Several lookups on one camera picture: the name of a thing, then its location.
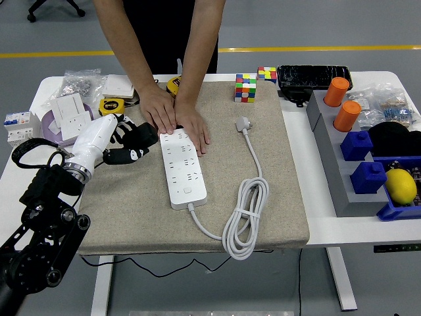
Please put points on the person's right hand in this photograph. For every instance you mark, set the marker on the person's right hand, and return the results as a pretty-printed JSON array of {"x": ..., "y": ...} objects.
[{"x": 158, "y": 110}]

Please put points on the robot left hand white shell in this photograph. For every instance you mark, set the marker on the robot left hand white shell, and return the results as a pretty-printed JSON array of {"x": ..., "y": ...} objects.
[{"x": 93, "y": 138}]

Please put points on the person's left hand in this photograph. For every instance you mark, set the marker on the person's left hand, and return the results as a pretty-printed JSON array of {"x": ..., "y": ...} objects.
[{"x": 193, "y": 126}]

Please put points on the black power adapter plug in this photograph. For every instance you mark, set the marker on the black power adapter plug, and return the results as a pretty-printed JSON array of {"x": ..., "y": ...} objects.
[{"x": 146, "y": 135}]

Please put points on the white power strip board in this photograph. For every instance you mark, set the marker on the white power strip board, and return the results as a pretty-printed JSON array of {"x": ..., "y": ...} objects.
[{"x": 184, "y": 177}]

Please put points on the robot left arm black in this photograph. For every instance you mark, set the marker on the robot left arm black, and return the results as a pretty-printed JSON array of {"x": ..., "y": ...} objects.
[{"x": 46, "y": 197}]

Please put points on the person's left forearm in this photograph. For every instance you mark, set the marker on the person's left forearm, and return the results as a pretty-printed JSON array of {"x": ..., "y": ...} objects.
[{"x": 199, "y": 56}]

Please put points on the person's right forearm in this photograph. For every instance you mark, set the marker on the person's right forearm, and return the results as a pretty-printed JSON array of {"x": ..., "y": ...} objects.
[{"x": 123, "y": 46}]

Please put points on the yellow tape measure black label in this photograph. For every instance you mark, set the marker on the yellow tape measure black label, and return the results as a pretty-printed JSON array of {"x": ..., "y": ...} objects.
[{"x": 112, "y": 108}]

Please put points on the purple bowl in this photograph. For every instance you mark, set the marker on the purple bowl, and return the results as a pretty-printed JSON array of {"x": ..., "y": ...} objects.
[{"x": 49, "y": 131}]

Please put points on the clear bag of metal parts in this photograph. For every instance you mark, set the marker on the clear bag of metal parts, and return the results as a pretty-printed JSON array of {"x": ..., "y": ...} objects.
[{"x": 77, "y": 85}]

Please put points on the large Rubik's cube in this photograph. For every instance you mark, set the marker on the large Rubik's cube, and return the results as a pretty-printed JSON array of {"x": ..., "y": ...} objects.
[{"x": 245, "y": 88}]

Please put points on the black table control panel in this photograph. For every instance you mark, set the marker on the black table control panel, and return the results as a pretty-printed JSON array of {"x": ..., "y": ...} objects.
[{"x": 394, "y": 248}]

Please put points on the white blue circuit breaker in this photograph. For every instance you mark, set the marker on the white blue circuit breaker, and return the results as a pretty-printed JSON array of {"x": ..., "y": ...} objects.
[{"x": 20, "y": 130}]

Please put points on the person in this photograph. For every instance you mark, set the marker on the person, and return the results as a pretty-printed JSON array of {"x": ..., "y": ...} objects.
[{"x": 161, "y": 29}]

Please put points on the grey-brown fabric mat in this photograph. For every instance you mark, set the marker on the grey-brown fabric mat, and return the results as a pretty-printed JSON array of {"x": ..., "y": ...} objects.
[{"x": 131, "y": 214}]

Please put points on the small Rubik's cube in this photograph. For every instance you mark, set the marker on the small Rubik's cube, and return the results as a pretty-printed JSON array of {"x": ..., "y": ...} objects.
[{"x": 267, "y": 75}]

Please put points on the blue plastic bin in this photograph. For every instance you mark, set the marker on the blue plastic bin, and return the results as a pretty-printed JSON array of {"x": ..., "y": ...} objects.
[{"x": 394, "y": 214}]

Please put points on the small black clip device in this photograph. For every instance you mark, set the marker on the small black clip device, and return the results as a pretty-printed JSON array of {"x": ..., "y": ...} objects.
[{"x": 296, "y": 95}]

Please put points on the glossy black tray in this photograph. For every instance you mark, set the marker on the glossy black tray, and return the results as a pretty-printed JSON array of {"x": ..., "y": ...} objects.
[{"x": 309, "y": 77}]

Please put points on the yellow lemon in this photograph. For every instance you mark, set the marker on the yellow lemon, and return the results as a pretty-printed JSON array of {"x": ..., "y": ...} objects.
[{"x": 400, "y": 187}]

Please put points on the black office chair base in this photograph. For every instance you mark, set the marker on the black office chair base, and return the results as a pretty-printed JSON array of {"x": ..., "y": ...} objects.
[{"x": 56, "y": 6}]

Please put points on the blue block with knob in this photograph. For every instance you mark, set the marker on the blue block with knob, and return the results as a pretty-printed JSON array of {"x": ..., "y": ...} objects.
[
  {"x": 356, "y": 146},
  {"x": 367, "y": 179}
]

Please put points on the grey stepped block holder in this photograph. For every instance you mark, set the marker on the grey stepped block holder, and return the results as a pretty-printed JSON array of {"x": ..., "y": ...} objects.
[{"x": 332, "y": 158}]

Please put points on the orange cylinder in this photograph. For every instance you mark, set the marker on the orange cylinder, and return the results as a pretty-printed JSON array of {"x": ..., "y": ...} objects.
[
  {"x": 336, "y": 92},
  {"x": 347, "y": 116}
]

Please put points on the clear bag of small parts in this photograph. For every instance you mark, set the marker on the clear bag of small parts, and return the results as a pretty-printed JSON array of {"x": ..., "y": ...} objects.
[{"x": 368, "y": 115}]

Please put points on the black round cloth object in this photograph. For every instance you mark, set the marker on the black round cloth object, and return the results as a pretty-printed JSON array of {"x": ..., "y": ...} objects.
[{"x": 391, "y": 138}]

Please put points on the clear bag of resistors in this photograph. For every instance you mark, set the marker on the clear bag of resistors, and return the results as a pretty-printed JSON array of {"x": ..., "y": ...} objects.
[{"x": 399, "y": 112}]

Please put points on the white wall socket outlet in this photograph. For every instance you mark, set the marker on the white wall socket outlet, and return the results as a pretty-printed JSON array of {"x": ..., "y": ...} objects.
[{"x": 74, "y": 125}]

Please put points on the white switch panel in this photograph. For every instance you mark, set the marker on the white switch panel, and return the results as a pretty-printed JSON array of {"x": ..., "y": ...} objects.
[{"x": 66, "y": 105}]

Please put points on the white wall switch plate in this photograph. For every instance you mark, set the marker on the white wall switch plate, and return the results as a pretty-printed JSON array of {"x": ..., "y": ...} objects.
[{"x": 116, "y": 86}]

